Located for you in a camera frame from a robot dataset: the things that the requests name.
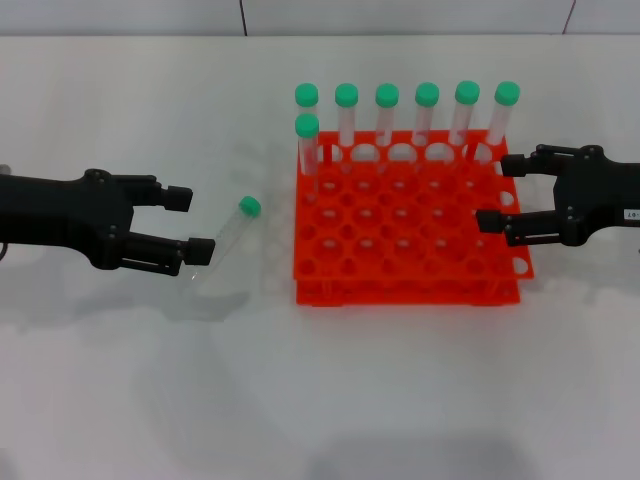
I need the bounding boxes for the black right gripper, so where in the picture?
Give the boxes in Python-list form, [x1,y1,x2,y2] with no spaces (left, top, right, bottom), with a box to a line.
[475,143,640,249]

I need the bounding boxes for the green-capped clear test tube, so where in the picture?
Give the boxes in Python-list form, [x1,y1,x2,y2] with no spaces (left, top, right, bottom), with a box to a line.
[187,195,263,283]
[448,80,482,147]
[485,80,522,147]
[374,82,401,149]
[334,82,360,161]
[413,81,441,148]
[294,82,321,120]
[294,113,322,201]

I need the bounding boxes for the orange test tube rack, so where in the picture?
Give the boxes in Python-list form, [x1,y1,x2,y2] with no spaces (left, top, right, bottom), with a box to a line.
[291,129,535,307]

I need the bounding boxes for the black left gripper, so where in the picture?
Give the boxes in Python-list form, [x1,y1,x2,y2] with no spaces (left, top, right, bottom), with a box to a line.
[0,168,217,278]

